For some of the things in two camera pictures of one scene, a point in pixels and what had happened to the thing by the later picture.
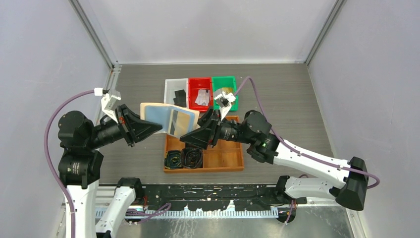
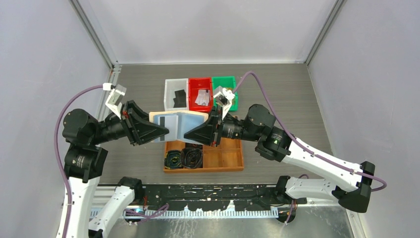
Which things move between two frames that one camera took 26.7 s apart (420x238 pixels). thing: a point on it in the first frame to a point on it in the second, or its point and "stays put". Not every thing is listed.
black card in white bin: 180,99 stays put
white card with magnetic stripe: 179,122 to 171,123
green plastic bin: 218,83 stays put
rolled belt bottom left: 173,159 stays put
